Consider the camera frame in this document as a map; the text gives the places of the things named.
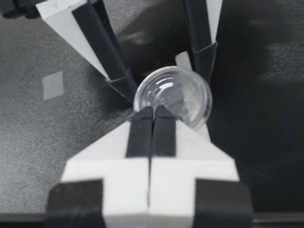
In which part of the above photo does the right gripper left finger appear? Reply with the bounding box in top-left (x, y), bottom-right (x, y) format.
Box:
top-left (46, 106), bottom-right (153, 228)

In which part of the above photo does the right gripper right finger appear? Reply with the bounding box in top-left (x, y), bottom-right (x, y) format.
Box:
top-left (149, 105), bottom-right (254, 228)

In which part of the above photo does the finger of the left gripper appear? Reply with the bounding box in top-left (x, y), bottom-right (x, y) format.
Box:
top-left (182, 0), bottom-right (224, 85)
top-left (35, 0), bottom-right (139, 104)

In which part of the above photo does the clear plastic cup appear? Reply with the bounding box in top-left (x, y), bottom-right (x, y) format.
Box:
top-left (133, 66), bottom-right (213, 131)

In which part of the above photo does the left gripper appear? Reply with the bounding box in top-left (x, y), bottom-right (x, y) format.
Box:
top-left (0, 0), bottom-right (46, 19)

